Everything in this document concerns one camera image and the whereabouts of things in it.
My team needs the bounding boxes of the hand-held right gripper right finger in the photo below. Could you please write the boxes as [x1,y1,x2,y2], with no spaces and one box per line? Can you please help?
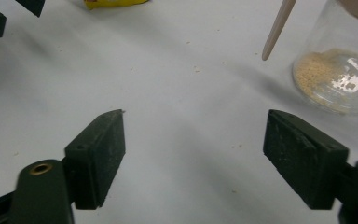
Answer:
[262,108,355,211]

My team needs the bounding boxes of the yellow green snack packet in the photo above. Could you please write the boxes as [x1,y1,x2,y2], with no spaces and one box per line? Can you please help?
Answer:
[83,0,150,10]

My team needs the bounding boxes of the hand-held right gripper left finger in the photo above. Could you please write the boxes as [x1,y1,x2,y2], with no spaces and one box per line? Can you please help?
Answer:
[62,108,127,211]

